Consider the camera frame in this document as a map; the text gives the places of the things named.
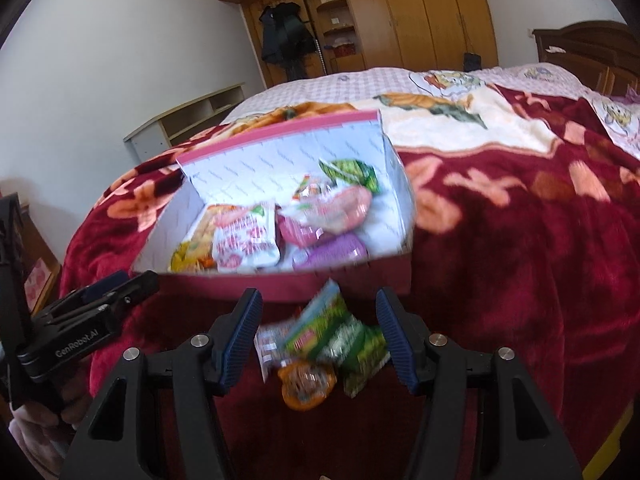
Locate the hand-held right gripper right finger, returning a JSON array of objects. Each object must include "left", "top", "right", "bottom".
[{"left": 375, "top": 287, "right": 583, "bottom": 480}]

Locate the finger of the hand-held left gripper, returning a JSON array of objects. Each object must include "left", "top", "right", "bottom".
[
  {"left": 30, "top": 271, "right": 161, "bottom": 341},
  {"left": 47, "top": 270, "right": 132, "bottom": 318}
]

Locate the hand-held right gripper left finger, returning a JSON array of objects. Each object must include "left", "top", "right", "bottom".
[{"left": 72, "top": 287, "right": 264, "bottom": 480}]

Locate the yellow noodle snack packet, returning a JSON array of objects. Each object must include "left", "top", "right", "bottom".
[{"left": 170, "top": 210, "right": 217, "bottom": 273}]

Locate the white pink printed pouch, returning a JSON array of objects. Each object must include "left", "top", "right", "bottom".
[{"left": 207, "top": 202, "right": 281, "bottom": 273}]

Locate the white cardboard box pink rim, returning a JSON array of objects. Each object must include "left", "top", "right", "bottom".
[{"left": 131, "top": 109, "right": 416, "bottom": 296}]

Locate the white red snack packet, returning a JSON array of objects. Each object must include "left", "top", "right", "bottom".
[{"left": 254, "top": 327, "right": 291, "bottom": 381}]

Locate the orange round snack cup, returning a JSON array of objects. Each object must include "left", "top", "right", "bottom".
[{"left": 277, "top": 360, "right": 337, "bottom": 411}]

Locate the light blue green packet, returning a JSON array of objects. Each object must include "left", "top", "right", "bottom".
[{"left": 285, "top": 280, "right": 348, "bottom": 356}]

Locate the purple snack cup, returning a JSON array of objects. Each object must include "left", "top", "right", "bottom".
[{"left": 292, "top": 235, "right": 368, "bottom": 273}]

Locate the pink snack cup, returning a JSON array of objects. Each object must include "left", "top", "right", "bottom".
[{"left": 277, "top": 210, "right": 326, "bottom": 248}]

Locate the red floral blanket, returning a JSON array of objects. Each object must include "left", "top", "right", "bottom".
[{"left": 60, "top": 82, "right": 640, "bottom": 480}]

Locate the white shelf unit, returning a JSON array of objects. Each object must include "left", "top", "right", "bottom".
[{"left": 123, "top": 82, "right": 247, "bottom": 163}]

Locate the pink round snack packet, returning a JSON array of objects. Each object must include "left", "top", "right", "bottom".
[{"left": 300, "top": 182, "right": 373, "bottom": 236}]

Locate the colourful small snack packet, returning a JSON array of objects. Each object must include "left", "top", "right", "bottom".
[{"left": 292, "top": 175, "right": 331, "bottom": 206}]

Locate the green white snack packet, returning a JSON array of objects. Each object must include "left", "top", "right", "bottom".
[{"left": 320, "top": 159, "right": 381, "bottom": 193}]

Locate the pink checked bed sheet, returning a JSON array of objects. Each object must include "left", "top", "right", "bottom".
[{"left": 220, "top": 62, "right": 640, "bottom": 161}]

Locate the black jacket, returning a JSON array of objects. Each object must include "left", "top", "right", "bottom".
[{"left": 257, "top": 2, "right": 318, "bottom": 81}]

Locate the wooden wardrobe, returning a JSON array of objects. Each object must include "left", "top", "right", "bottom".
[{"left": 212, "top": 0, "right": 500, "bottom": 88}]

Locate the dark wooden headboard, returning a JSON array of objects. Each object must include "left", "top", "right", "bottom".
[{"left": 532, "top": 21, "right": 640, "bottom": 98}]

